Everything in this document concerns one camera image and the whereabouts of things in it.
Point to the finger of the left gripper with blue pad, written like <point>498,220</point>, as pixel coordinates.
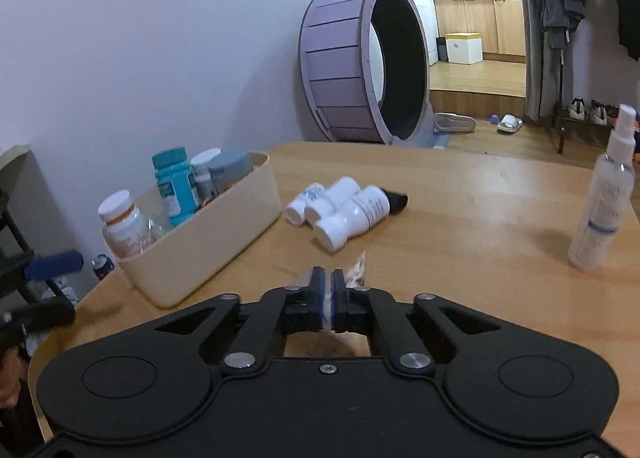
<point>55,265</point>

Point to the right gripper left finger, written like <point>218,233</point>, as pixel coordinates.
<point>144,383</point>

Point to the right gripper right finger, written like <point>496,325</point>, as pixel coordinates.
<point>505,380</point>

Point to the white orange-label pill bottle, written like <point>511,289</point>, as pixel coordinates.
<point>125,228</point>

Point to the teal lidded jar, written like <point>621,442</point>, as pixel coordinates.
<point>176,185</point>

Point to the toothpick jar blue lid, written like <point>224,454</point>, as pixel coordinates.
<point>228,168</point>

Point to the large white blue-label bottle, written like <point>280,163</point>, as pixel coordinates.
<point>203,180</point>

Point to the person's left hand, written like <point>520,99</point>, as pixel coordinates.
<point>11,373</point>

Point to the cream plastic storage bin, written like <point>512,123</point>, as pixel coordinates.
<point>186,257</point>

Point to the clear spray bottle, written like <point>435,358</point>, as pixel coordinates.
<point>608,196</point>

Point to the small white bottle right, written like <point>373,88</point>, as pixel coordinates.
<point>355,217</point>

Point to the small white bottle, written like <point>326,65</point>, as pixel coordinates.
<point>331,199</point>
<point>355,217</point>
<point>295,210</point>

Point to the small white bottle left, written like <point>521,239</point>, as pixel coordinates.
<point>295,210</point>

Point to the small white bottle middle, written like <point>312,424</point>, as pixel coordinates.
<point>331,199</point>

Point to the white foam box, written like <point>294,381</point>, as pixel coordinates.
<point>464,47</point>

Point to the purple cat exercise wheel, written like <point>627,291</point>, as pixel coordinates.
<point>364,69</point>

